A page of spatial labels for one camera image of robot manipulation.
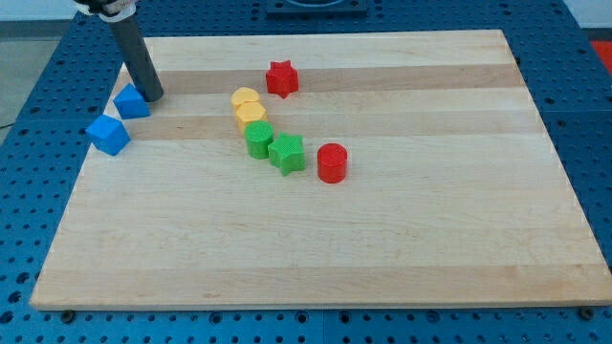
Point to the blue triangle block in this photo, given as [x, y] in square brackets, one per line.
[130, 103]

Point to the robot arm end white collar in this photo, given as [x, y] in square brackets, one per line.
[110, 11]

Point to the blue cube block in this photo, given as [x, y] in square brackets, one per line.
[108, 135]

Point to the green star block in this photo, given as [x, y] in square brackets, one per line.
[287, 153]

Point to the red cylinder block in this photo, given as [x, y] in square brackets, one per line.
[332, 161]

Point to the green cylinder block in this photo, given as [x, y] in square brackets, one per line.
[258, 135]

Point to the yellow hexagon block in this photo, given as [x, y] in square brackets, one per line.
[249, 112]

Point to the wooden board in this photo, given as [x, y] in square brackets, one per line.
[454, 195]

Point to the red star block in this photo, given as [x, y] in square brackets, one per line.
[282, 78]

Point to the yellow heart block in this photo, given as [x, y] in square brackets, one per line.
[242, 96]

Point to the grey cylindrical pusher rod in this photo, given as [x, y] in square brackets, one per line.
[136, 58]

